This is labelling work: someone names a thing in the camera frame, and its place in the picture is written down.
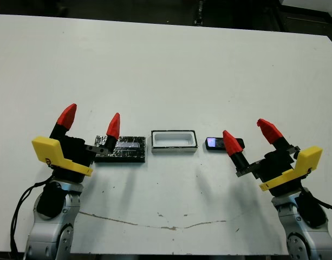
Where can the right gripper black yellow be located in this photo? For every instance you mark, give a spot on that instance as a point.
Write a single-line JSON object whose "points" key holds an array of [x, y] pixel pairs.
{"points": [[276, 170]]}

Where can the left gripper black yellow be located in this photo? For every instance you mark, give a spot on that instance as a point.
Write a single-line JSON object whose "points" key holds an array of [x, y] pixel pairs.
{"points": [[73, 159]]}

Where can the small black camera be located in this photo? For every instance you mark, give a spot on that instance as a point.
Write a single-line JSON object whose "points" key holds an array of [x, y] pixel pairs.
{"points": [[213, 143]]}

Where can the black foil-wrapped box lid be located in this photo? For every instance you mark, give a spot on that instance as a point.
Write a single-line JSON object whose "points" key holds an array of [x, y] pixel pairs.
{"points": [[127, 155]]}

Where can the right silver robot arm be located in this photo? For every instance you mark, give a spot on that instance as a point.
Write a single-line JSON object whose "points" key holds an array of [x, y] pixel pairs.
{"points": [[298, 243]]}

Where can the black floor stand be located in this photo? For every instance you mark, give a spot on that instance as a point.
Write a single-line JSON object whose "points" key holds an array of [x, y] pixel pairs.
{"points": [[200, 12]]}

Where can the white furniture panel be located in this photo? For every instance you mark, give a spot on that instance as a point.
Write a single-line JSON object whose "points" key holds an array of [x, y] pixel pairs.
{"points": [[312, 1]]}

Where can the white camera box base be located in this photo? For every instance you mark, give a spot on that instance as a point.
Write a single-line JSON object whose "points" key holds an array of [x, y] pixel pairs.
{"points": [[172, 148]]}

